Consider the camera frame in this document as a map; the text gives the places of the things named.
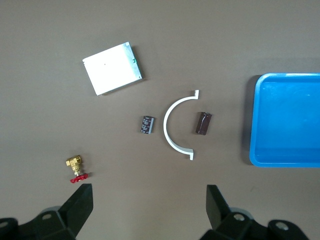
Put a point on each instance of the small black terminal block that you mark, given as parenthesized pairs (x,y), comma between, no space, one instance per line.
(147,124)

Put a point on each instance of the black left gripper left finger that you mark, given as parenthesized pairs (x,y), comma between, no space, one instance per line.
(72,212)

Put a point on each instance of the blue plastic tray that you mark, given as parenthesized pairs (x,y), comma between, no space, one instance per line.
(287,120)

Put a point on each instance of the brown table mat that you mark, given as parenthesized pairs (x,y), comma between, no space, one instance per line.
(160,25)

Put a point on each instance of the white semicircular plastic bracket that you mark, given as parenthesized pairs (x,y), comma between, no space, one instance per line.
(166,125)

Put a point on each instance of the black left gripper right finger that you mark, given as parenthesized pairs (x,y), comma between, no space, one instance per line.
(220,217)

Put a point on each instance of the dark brown cylindrical capacitor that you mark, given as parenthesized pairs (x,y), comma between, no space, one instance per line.
(203,123)

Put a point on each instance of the silver metal plate box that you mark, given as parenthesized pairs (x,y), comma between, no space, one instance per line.
(112,67)

